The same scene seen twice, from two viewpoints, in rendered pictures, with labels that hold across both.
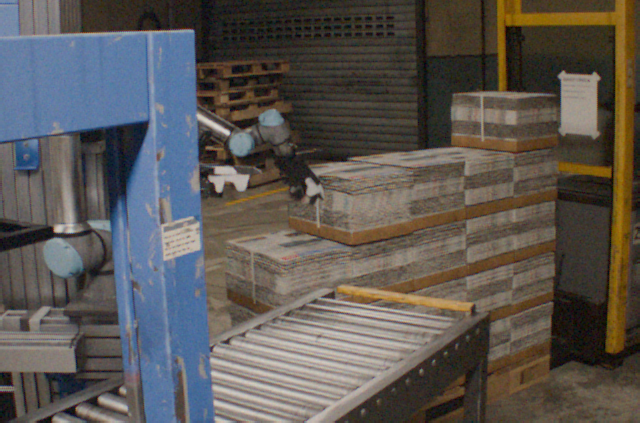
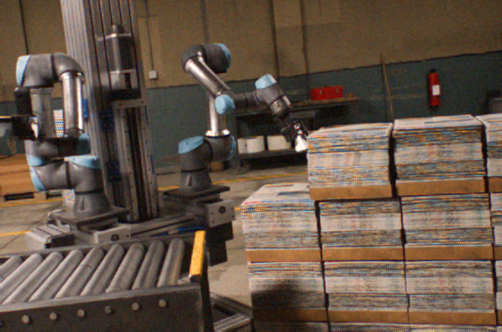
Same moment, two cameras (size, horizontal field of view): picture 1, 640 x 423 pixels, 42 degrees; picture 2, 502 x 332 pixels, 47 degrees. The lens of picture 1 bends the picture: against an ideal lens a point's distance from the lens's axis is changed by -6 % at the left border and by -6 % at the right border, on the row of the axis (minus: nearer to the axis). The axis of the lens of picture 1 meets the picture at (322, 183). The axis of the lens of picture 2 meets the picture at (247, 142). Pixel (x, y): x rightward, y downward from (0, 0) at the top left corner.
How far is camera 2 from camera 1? 227 cm
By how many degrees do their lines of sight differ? 54
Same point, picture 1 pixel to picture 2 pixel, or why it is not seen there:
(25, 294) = not seen: hidden behind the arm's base
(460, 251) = (480, 229)
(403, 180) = (373, 142)
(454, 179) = (464, 145)
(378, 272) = (352, 231)
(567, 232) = not seen: outside the picture
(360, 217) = (321, 175)
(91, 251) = (52, 176)
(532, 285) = not seen: outside the picture
